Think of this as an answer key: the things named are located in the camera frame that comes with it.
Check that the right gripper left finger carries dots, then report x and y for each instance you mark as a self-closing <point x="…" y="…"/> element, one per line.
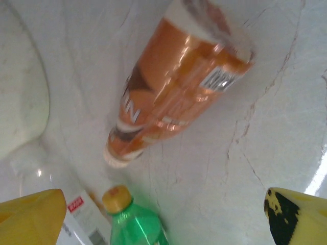
<point x="28" y="222"/>

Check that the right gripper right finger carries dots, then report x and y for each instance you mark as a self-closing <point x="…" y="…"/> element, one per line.
<point x="301" y="222"/>

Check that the white label bottle orange mark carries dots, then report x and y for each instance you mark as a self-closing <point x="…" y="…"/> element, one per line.
<point x="81" y="222"/>

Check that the green plastic bottle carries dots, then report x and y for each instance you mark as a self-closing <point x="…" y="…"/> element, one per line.
<point x="135" y="224"/>

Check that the copper orange label bottle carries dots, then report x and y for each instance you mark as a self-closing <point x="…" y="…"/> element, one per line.
<point x="173" y="89"/>

